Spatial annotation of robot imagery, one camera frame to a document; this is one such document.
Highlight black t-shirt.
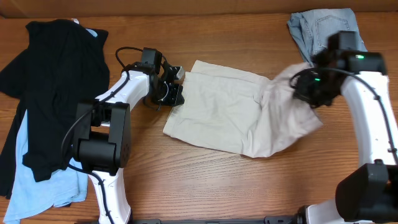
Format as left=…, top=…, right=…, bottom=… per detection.
left=1, top=19, right=109, bottom=198

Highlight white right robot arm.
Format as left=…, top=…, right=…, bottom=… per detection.
left=289, top=50, right=397, bottom=223

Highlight beige khaki shorts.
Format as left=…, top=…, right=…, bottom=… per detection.
left=163, top=60, right=322, bottom=158

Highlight light blue t-shirt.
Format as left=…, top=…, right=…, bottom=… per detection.
left=3, top=27, right=99, bottom=224

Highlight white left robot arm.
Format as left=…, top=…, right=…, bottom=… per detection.
left=72, top=62, right=185, bottom=223

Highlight folded light blue jeans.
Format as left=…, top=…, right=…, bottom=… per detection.
left=287, top=8, right=367, bottom=64

